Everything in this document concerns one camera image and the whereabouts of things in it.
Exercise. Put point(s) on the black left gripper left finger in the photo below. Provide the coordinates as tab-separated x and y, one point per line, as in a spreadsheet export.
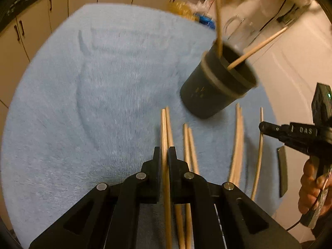
107	216

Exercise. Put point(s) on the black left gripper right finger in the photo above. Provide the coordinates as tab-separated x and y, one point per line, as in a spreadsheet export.
222	215

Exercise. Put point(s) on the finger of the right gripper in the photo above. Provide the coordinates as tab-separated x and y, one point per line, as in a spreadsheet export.
283	171

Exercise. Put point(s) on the wooden chopstick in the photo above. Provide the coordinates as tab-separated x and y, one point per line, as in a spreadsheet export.
194	160
238	149
165	175
258	167
256	49
219	28
178	208
186	148

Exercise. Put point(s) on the black utensil holder cup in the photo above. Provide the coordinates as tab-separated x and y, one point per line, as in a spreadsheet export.
211	87

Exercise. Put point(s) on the kitchen base cabinets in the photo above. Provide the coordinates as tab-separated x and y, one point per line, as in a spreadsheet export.
31	24

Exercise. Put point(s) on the right hand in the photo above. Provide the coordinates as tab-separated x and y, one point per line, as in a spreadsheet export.
310	188

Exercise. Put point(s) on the blue towel table cover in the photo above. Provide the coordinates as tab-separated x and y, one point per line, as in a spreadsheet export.
88	111

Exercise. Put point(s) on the clear glass mug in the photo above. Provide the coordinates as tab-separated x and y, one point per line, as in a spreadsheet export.
240	32

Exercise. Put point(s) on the blue object behind table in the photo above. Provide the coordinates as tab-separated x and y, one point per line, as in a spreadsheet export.
205	20

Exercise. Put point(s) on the yellow plastic bag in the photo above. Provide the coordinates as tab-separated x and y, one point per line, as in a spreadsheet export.
183	10

